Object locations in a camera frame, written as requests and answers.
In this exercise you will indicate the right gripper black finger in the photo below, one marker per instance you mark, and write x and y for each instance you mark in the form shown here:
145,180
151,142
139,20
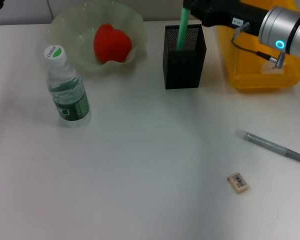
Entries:
190,3

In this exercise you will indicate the beige eraser with barcode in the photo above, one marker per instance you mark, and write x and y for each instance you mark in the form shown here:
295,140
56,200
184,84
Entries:
238,183

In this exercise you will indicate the yellow plastic storage bin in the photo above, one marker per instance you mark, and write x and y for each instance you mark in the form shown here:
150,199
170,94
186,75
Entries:
252,80

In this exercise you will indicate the white paper ball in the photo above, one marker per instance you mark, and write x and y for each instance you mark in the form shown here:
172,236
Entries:
267,68

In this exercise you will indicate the mint green pen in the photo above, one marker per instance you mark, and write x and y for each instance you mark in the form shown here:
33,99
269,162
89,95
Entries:
183,30

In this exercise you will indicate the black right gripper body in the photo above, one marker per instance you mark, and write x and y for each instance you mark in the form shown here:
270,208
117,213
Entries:
225,13

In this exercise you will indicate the red-orange toy fruit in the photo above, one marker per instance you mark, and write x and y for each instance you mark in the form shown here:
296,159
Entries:
112,42

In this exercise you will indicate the grey marker pen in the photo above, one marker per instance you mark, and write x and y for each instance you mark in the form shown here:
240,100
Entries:
267,144

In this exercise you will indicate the black mesh pen holder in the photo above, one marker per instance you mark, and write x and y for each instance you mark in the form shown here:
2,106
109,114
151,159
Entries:
182,70

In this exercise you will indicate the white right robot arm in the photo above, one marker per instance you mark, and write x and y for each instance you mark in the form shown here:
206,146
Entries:
290,27

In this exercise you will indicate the translucent green fruit plate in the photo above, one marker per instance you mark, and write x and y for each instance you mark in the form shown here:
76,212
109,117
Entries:
72,30

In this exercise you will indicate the clear green-label water bottle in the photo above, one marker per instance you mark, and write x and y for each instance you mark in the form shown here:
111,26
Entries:
70,100

